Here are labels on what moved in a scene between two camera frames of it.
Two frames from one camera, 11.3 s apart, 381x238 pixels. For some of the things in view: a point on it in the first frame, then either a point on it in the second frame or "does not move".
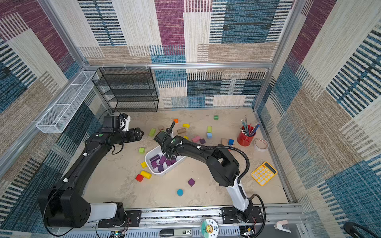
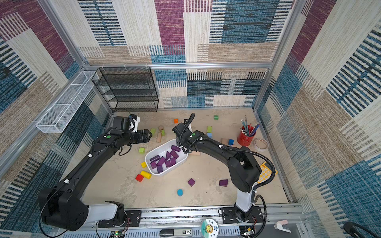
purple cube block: x=160 y=168 does not move
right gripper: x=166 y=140 -> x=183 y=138
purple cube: x=191 y=182 does not move
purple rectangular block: x=162 y=159 does not move
